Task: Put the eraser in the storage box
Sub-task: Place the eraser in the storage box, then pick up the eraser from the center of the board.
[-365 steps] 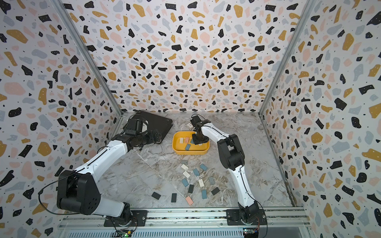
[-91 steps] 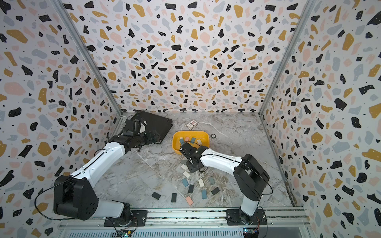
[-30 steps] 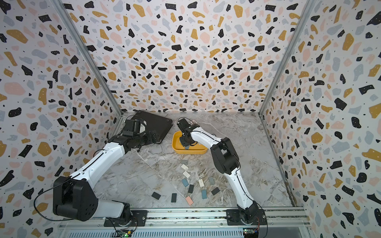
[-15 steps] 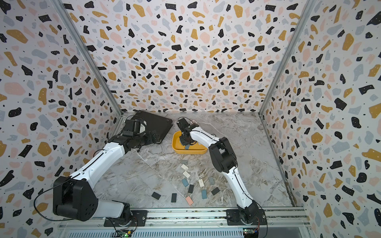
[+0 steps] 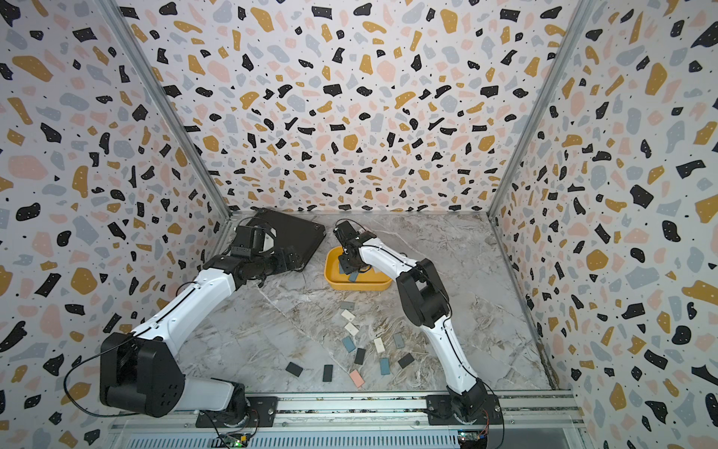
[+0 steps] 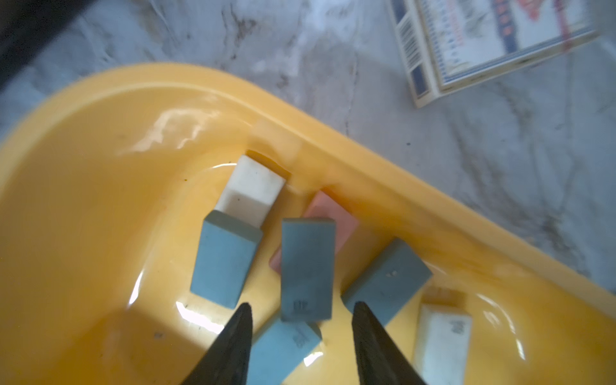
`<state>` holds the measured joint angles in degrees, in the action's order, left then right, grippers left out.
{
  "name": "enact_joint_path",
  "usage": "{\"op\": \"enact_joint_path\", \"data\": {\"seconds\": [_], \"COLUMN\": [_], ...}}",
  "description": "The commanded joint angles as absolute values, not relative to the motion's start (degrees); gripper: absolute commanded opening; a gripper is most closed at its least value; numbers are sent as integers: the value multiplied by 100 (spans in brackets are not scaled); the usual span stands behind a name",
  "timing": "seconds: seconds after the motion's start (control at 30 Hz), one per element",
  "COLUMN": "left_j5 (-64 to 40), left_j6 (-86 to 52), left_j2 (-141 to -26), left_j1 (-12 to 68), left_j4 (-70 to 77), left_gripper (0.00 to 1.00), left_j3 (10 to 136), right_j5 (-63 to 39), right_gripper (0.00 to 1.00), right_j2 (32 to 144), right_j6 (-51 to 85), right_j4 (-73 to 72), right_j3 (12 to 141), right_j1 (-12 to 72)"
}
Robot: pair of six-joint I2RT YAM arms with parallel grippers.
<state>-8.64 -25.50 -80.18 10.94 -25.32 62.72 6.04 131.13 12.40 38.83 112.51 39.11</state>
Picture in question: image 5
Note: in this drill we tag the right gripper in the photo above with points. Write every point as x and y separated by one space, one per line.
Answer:
344 267

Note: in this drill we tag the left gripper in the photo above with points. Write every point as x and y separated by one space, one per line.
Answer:
282 265

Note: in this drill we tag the white eraser top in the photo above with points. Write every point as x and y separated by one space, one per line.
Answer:
348 315

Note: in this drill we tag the white eraser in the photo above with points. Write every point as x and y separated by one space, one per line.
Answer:
348 315
353 330
378 342

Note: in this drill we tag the teal eraser low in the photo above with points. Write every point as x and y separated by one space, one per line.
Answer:
348 344

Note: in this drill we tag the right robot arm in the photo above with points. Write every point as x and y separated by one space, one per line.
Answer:
425 302

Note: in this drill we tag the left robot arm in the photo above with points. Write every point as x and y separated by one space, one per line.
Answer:
139 372

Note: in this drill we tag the yellow storage box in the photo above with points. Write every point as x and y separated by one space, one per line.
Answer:
368 281

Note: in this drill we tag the black eraser right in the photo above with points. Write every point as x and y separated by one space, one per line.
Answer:
406 361

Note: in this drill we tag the black eraser bottom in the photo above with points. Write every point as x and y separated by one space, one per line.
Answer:
327 373

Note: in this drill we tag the pink eraser bottom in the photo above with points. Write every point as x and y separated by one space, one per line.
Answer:
357 379

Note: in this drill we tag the black eraser far left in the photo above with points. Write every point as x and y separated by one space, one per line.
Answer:
294 369

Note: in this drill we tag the black flat case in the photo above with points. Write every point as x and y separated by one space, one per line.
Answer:
290 233

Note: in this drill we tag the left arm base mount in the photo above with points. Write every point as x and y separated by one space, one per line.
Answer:
257 412

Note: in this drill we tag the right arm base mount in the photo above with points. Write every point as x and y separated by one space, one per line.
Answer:
440 412

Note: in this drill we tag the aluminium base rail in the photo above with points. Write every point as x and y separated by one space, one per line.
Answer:
532 419

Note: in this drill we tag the left aluminium corner post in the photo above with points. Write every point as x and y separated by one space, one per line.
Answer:
153 49

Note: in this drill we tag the aluminium corner post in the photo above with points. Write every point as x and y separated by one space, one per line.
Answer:
153 49
577 24

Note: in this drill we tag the right aluminium corner post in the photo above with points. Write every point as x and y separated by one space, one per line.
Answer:
577 24

